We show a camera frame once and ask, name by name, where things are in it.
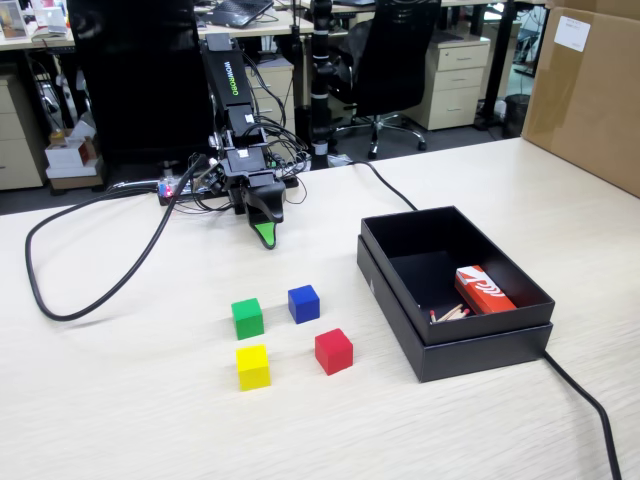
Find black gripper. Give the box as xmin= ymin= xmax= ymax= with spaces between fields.
xmin=219 ymin=145 xmax=288 ymax=251

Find thin black wire bundle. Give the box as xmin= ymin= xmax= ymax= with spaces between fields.
xmin=238 ymin=48 xmax=312 ymax=207

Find large brown cardboard box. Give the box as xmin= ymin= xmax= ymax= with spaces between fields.
xmin=520 ymin=0 xmax=640 ymax=199

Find black mesh trash bin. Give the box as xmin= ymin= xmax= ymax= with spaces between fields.
xmin=502 ymin=93 xmax=532 ymax=139

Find black mesh office chair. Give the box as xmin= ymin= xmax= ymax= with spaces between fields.
xmin=329 ymin=0 xmax=444 ymax=160

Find black cardboard box tray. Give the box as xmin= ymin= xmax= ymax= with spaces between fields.
xmin=359 ymin=204 xmax=557 ymax=346

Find beige office desk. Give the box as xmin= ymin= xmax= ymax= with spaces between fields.
xmin=0 ymin=7 xmax=317 ymax=50

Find black laptop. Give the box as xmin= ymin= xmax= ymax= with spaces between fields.
xmin=208 ymin=0 xmax=275 ymax=29

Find thick black looped cable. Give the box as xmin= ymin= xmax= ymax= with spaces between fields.
xmin=23 ymin=157 xmax=209 ymax=322

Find orange white matchbox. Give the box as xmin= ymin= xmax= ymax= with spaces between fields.
xmin=453 ymin=265 xmax=518 ymax=316

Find controller board red led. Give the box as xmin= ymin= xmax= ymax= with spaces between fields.
xmin=156 ymin=175 xmax=194 ymax=207

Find red wooden cube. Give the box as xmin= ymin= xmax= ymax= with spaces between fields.
xmin=314 ymin=327 xmax=355 ymax=376

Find white label sticker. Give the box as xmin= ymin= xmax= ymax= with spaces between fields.
xmin=554 ymin=14 xmax=592 ymax=52

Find thick black long cable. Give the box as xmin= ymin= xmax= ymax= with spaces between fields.
xmin=344 ymin=159 xmax=624 ymax=480

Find black vertical pole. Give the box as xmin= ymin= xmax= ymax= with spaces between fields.
xmin=308 ymin=0 xmax=335 ymax=169

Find large black monitor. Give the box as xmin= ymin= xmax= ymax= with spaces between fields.
xmin=66 ymin=0 xmax=222 ymax=182

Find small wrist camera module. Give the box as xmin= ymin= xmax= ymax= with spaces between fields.
xmin=196 ymin=160 xmax=226 ymax=195

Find green wooden cube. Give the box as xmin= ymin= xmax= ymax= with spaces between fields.
xmin=230 ymin=297 xmax=265 ymax=341

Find stacked white cardboard boxes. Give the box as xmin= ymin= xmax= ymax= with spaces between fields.
xmin=43 ymin=127 xmax=105 ymax=191

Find beige drawer cabinet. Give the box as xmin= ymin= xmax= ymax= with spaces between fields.
xmin=0 ymin=73 xmax=47 ymax=192
xmin=243 ymin=63 xmax=296 ymax=137

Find small picture frame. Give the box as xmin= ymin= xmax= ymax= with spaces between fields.
xmin=0 ymin=4 xmax=29 ymax=41

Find yellow wooden cube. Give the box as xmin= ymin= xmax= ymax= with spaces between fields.
xmin=235 ymin=343 xmax=273 ymax=392

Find blue wooden cube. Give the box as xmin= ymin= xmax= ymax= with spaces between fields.
xmin=287 ymin=284 xmax=322 ymax=325

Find beige three-drawer cabinet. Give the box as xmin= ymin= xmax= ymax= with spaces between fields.
xmin=407 ymin=37 xmax=492 ymax=132

